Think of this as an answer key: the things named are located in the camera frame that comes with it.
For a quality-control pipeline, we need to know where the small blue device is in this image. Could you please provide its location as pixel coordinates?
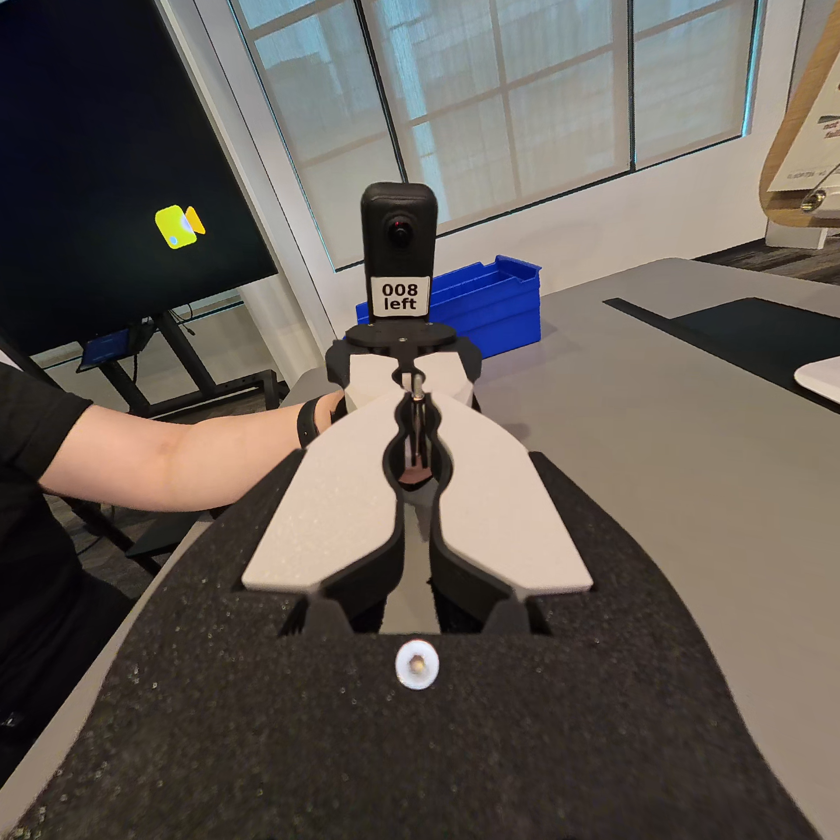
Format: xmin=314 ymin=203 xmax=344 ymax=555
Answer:
xmin=82 ymin=328 xmax=132 ymax=368

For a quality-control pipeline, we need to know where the white desktop board stand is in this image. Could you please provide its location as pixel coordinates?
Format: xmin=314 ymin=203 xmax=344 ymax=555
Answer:
xmin=764 ymin=220 xmax=840 ymax=416

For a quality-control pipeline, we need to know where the large paned window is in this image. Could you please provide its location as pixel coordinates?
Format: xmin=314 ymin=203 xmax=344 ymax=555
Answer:
xmin=230 ymin=0 xmax=765 ymax=273

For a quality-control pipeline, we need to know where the person's black shirt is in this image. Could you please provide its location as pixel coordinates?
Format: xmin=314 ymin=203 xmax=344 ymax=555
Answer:
xmin=0 ymin=354 xmax=139 ymax=756

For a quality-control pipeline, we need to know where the black wrist band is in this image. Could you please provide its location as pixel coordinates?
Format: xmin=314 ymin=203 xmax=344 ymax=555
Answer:
xmin=297 ymin=397 xmax=324 ymax=450

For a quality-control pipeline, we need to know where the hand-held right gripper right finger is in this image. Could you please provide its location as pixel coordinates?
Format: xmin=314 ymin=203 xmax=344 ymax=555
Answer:
xmin=427 ymin=392 xmax=595 ymax=635

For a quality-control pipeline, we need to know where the wooden instruction board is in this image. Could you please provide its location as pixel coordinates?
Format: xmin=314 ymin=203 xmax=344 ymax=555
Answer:
xmin=760 ymin=0 xmax=840 ymax=227

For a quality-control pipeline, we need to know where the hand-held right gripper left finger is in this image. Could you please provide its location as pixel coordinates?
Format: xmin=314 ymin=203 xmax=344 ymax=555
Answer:
xmin=241 ymin=392 xmax=412 ymax=635

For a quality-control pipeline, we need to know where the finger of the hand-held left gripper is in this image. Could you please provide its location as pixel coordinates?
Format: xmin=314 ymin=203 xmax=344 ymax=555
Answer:
xmin=346 ymin=354 xmax=404 ymax=413
xmin=419 ymin=352 xmax=476 ymax=409

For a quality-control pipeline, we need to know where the large black monitor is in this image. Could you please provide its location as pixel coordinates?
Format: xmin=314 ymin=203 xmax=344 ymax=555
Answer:
xmin=0 ymin=0 xmax=280 ymax=355

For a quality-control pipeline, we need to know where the silver bolt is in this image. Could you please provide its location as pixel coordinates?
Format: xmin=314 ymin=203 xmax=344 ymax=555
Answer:
xmin=410 ymin=371 xmax=427 ymax=460

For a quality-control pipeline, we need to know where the blue plastic parts bin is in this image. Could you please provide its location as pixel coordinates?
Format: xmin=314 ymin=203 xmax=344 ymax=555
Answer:
xmin=356 ymin=255 xmax=542 ymax=358

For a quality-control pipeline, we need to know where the black table mat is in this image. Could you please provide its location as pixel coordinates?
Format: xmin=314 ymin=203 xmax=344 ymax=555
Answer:
xmin=604 ymin=297 xmax=840 ymax=395

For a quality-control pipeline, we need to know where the black monitor stand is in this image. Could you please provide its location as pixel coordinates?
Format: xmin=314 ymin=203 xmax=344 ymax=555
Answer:
xmin=33 ymin=302 xmax=290 ymax=421

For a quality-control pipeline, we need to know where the person's left forearm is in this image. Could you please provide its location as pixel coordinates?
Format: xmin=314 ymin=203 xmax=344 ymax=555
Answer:
xmin=39 ymin=400 xmax=306 ymax=513

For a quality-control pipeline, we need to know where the grey desk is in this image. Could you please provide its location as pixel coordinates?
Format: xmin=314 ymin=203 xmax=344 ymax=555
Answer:
xmin=0 ymin=257 xmax=840 ymax=840

